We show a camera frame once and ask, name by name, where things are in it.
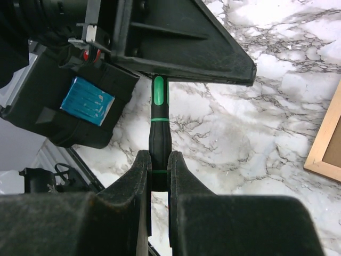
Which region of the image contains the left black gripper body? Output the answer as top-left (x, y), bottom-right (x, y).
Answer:
top-left (1, 1), bottom-right (118, 72)

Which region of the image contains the green black screwdriver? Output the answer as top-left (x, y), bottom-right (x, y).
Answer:
top-left (149, 75), bottom-right (172, 192)

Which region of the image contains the black toolbox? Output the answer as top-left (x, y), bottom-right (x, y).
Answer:
top-left (1, 42), bottom-right (139, 149)

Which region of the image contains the wooden picture frame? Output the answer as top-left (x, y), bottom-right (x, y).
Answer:
top-left (304, 85), bottom-right (340, 182)

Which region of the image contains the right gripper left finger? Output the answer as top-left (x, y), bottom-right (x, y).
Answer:
top-left (1, 150), bottom-right (151, 255)

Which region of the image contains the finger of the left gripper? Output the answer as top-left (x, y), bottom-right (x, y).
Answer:
top-left (111, 1), bottom-right (256, 86)

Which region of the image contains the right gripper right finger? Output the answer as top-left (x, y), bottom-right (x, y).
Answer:
top-left (167, 151), bottom-right (324, 255)

